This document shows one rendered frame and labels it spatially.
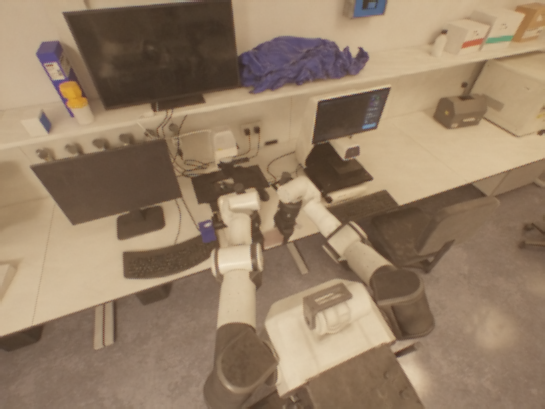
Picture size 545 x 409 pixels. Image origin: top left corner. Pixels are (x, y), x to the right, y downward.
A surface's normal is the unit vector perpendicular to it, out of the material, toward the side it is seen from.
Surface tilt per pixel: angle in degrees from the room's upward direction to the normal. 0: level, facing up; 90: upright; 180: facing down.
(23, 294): 0
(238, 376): 21
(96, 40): 86
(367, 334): 7
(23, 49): 90
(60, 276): 0
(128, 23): 86
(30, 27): 90
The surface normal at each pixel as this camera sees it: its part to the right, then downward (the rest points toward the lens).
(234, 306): -0.13, -0.76
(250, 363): 0.33, -0.74
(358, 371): 0.06, -0.60
